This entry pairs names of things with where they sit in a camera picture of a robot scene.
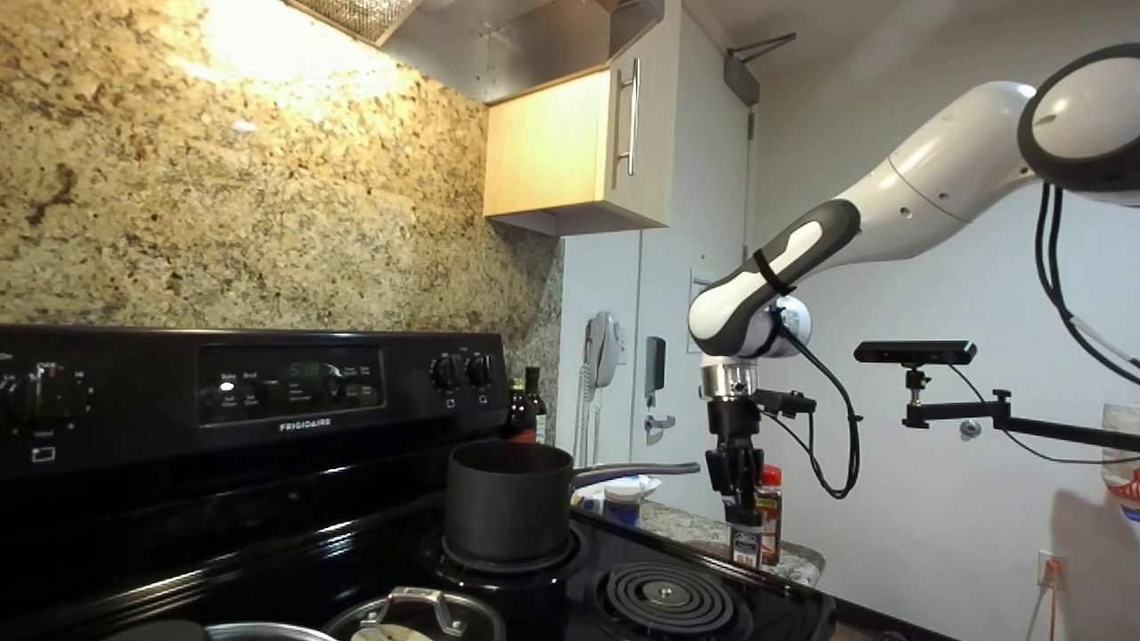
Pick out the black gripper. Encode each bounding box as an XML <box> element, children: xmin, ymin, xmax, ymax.
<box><xmin>699</xmin><ymin>357</ymin><xmax>765</xmax><ymax>527</ymax></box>

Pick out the small black cap spice bottle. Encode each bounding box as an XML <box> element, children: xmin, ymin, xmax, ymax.
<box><xmin>726</xmin><ymin>515</ymin><xmax>770</xmax><ymax>574</ymax></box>

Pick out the dark glass bottle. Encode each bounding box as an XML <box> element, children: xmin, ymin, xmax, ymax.
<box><xmin>505</xmin><ymin>363</ymin><xmax>554</xmax><ymax>447</ymax></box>

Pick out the black electric stove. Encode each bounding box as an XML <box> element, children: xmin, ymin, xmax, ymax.
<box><xmin>0</xmin><ymin>323</ymin><xmax>956</xmax><ymax>641</ymax></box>

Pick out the red lid chili flake jar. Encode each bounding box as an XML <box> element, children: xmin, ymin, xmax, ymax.
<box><xmin>759</xmin><ymin>464</ymin><xmax>788</xmax><ymax>571</ymax></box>

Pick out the blue lid white container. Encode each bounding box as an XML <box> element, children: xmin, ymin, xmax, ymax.
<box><xmin>600</xmin><ymin>473</ymin><xmax>662</xmax><ymax>527</ymax></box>

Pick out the black coil burner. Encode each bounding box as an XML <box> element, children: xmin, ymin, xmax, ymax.
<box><xmin>589</xmin><ymin>559</ymin><xmax>750</xmax><ymax>641</ymax></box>

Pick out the black door lock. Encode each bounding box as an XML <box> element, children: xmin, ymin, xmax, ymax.
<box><xmin>642</xmin><ymin>332</ymin><xmax>675</xmax><ymax>410</ymax></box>

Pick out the beige bag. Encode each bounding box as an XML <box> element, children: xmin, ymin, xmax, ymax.
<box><xmin>1049</xmin><ymin>486</ymin><xmax>1140</xmax><ymax>641</ymax></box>

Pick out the clear plastic cup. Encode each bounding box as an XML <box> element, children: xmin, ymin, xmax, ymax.
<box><xmin>1096</xmin><ymin>400</ymin><xmax>1140</xmax><ymax>515</ymax></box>

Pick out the grey door closer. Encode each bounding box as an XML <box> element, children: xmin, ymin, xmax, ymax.
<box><xmin>721</xmin><ymin>27</ymin><xmax>801</xmax><ymax>111</ymax></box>

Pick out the steel range hood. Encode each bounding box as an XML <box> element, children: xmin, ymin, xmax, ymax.
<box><xmin>281</xmin><ymin>0</ymin><xmax>669</xmax><ymax>111</ymax></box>

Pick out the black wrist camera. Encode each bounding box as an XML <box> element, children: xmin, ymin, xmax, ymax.
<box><xmin>751</xmin><ymin>385</ymin><xmax>823</xmax><ymax>420</ymax></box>

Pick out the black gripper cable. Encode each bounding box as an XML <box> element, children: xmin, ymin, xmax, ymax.
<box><xmin>772</xmin><ymin>321</ymin><xmax>865</xmax><ymax>503</ymax></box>

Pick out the white wall phone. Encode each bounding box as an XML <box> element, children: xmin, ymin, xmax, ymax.
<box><xmin>578</xmin><ymin>305</ymin><xmax>630</xmax><ymax>470</ymax></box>

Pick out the black stereo camera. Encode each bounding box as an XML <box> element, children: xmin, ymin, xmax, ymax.
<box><xmin>852</xmin><ymin>338</ymin><xmax>982</xmax><ymax>369</ymax></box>

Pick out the black saucepan with metal handle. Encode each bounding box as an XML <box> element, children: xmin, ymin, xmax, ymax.
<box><xmin>437</xmin><ymin>439</ymin><xmax>706</xmax><ymax>578</ymax></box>

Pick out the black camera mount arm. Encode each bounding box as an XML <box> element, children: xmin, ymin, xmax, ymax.
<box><xmin>899</xmin><ymin>363</ymin><xmax>1140</xmax><ymax>455</ymax></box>

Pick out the light wood wall cabinet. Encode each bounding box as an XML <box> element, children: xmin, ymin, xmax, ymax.
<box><xmin>483</xmin><ymin>48</ymin><xmax>683</xmax><ymax>238</ymax></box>

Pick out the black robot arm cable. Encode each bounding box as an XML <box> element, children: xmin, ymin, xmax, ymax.
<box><xmin>1029</xmin><ymin>178</ymin><xmax>1140</xmax><ymax>391</ymax></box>

